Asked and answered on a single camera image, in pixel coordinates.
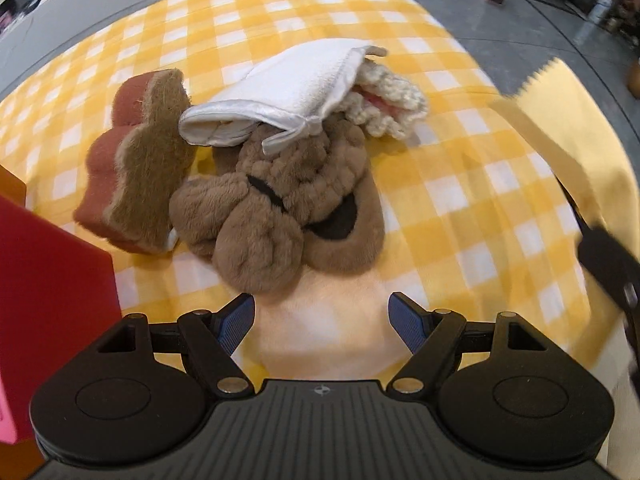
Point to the yellow microfiber cloth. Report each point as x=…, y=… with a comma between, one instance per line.
x=558, y=118

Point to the cream crochet knit item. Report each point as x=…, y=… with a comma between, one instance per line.
x=383, y=103

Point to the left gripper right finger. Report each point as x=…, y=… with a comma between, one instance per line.
x=432, y=337

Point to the brown fluffy plush slippers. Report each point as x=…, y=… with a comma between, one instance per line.
x=262, y=218

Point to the brown gingerbread sponge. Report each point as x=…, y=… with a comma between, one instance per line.
x=134, y=167

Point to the red box lid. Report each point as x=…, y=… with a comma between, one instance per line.
x=58, y=294

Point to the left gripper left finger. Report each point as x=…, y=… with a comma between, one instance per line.
x=208, y=342

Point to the orange rimmed storage box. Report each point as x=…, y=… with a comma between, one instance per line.
x=12, y=188

